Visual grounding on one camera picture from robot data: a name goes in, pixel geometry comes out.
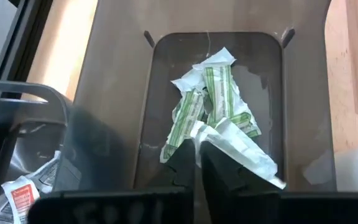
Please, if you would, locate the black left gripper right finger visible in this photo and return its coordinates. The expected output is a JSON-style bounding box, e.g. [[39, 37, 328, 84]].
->
[[199, 141, 358, 224]]

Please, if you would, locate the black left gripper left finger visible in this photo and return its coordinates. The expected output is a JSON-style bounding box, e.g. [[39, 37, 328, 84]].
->
[[28, 139, 196, 224]]

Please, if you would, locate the green striped strip packet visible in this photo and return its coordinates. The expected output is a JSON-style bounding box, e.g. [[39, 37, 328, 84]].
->
[[160, 88, 208, 164], [202, 63, 236, 125]]

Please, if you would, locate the plain white packet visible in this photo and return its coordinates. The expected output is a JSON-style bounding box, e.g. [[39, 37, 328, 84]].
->
[[193, 46, 237, 71]]

